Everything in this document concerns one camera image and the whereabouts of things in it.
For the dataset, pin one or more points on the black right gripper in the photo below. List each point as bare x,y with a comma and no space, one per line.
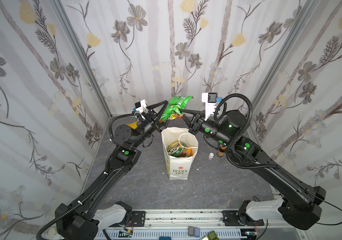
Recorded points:
196,124

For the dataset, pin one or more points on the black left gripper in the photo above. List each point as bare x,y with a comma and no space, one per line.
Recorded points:
152,118

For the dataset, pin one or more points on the green snack bag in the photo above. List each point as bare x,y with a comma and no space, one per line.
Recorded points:
176,104

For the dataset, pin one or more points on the white paper shopping bag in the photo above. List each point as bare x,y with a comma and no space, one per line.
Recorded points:
178,168

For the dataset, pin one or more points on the yellow chip bag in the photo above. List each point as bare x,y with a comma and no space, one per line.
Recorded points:
133,125

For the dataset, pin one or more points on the green yellow snack pack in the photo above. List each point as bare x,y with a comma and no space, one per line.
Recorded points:
176,149

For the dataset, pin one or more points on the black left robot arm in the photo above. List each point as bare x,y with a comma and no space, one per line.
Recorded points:
78,221

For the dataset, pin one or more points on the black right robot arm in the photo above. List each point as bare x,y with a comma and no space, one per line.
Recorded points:
225,122

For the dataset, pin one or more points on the orange snack pack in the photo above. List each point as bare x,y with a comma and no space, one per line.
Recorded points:
188,152

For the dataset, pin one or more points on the small white bottle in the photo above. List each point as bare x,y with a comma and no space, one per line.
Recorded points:
211,155

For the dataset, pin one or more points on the brown bottle orange cap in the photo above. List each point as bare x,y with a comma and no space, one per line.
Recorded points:
221,150

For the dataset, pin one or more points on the green yellow object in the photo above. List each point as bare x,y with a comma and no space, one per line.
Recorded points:
210,236

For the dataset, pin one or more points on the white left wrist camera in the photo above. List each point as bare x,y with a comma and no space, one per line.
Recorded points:
141,107

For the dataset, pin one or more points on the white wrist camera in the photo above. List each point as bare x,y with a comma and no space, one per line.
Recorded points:
141,107
210,100

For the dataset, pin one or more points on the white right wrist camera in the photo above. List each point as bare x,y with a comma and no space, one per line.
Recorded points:
210,100

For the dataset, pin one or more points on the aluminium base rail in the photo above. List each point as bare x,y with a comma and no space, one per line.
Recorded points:
173,224

